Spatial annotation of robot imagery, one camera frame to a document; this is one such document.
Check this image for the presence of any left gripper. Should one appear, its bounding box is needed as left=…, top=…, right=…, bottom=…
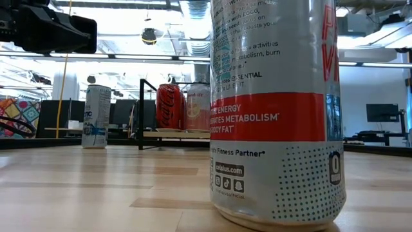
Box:
left=0, top=5, right=98, bottom=54

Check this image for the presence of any white blue Celsius can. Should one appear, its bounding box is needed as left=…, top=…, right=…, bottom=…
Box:
left=80, top=84, right=113, bottom=150

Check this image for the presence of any pink white sparkling water can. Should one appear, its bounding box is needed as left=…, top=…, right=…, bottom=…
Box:
left=185, top=82, right=212, bottom=132

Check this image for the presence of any white red-band Celsius can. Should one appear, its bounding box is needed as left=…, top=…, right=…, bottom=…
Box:
left=209, top=0, right=348, bottom=232

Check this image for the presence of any white pillar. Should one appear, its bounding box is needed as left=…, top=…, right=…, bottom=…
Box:
left=51, top=73, right=80, bottom=101

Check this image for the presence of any black office partition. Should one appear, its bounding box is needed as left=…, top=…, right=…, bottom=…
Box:
left=36, top=99, right=85, bottom=139

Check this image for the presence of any black dome ceiling fixture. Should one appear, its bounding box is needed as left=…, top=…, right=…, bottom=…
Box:
left=141, top=28, right=158, bottom=46

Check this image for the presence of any colourful patterned tapestry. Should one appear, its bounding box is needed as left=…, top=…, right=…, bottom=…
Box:
left=0, top=97, right=42, bottom=140

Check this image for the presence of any black desk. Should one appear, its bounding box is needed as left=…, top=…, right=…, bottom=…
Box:
left=343, top=130, right=410, bottom=148

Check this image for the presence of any yellow extension cable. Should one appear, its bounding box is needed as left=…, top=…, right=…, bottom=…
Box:
left=55, top=0, right=73, bottom=139

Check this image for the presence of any black looped cable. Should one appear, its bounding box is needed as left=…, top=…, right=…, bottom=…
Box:
left=0, top=115, right=37, bottom=139

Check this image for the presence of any black aluminium table frame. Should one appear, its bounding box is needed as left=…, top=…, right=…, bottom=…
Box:
left=0, top=137, right=412, bottom=158

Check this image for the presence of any wooden shelf with black frame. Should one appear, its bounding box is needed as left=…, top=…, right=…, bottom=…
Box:
left=137, top=78, right=211, bottom=151

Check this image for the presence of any black wall monitor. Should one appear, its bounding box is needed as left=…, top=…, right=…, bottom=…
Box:
left=366, top=103, right=400, bottom=123

